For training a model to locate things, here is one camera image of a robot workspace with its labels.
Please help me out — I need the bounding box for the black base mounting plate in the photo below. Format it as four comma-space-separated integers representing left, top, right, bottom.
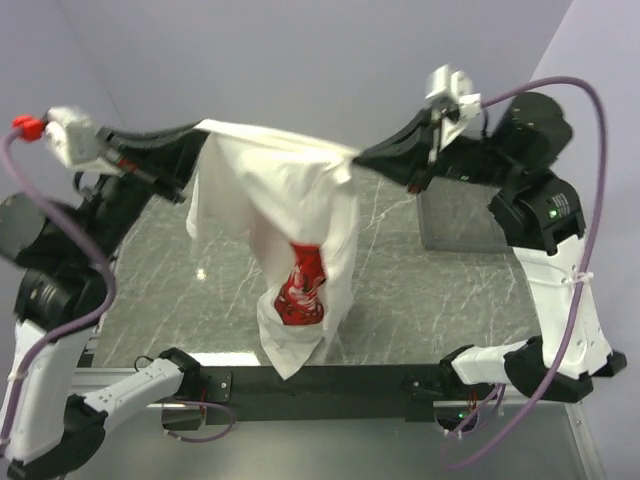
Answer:
159, 364, 500, 432

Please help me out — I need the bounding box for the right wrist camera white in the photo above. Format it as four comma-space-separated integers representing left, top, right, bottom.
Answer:
425, 65, 482, 120

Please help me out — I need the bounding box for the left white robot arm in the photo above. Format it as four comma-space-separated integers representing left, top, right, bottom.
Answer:
1, 125, 206, 479

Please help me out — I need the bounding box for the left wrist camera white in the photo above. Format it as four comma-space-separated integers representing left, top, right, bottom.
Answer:
12, 105, 109, 171

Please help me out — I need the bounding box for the white t-shirt red print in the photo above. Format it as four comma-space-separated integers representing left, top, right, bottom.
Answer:
186, 119, 360, 380

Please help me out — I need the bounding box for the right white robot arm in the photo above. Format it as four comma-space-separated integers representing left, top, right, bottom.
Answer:
355, 92, 626, 403

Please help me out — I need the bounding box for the aluminium frame rail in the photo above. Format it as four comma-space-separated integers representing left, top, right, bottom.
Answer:
72, 322, 604, 479

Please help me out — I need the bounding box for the clear plastic bin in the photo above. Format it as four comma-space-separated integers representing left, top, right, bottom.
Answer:
416, 178, 509, 254

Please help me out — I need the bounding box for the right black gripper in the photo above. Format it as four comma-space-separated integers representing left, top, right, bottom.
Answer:
354, 102, 520, 191

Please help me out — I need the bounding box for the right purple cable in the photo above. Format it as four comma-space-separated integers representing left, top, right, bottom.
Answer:
439, 77, 604, 471

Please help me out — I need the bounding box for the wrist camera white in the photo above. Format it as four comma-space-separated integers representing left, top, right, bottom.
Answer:
12, 105, 109, 171
425, 65, 482, 120

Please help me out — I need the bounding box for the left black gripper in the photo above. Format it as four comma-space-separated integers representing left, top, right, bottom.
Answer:
80, 117, 216, 258

